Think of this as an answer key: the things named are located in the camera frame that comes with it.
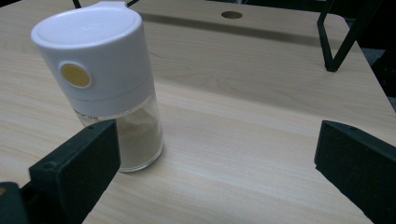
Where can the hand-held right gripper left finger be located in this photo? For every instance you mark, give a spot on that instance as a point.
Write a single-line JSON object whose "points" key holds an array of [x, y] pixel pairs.
{"points": [[77, 168]]}

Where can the black shelf with metal legs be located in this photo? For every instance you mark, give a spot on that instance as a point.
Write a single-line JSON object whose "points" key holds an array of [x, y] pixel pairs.
{"points": [[325, 46]]}

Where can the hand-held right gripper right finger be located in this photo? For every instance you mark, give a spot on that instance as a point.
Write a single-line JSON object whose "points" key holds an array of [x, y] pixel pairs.
{"points": [[358, 165]]}

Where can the white-lidded jar of brown powder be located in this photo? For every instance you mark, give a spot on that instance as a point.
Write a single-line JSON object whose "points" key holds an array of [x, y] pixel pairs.
{"points": [[102, 62]]}

